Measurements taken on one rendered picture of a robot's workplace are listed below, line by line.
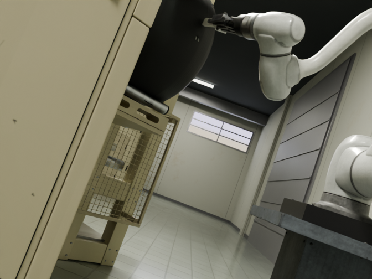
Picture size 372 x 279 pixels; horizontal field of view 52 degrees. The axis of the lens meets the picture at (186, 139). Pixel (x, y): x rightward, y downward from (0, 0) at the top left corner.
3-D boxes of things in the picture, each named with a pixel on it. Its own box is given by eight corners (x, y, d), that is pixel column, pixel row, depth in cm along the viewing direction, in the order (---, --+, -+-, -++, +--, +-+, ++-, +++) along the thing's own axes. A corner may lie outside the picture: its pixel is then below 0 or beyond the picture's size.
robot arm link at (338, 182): (353, 203, 138) (370, 145, 139) (387, 210, 120) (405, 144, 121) (313, 189, 136) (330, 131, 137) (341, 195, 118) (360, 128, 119)
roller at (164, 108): (96, 76, 144) (98, 82, 141) (102, 66, 142) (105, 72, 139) (160, 111, 167) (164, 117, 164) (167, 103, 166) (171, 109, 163)
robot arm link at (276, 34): (250, 13, 123) (250, 53, 129) (289, 15, 112) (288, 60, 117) (272, 8, 129) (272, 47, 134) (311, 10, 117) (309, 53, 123)
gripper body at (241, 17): (259, 22, 135) (241, 21, 142) (247, 9, 129) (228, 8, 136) (251, 41, 135) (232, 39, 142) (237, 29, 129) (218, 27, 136)
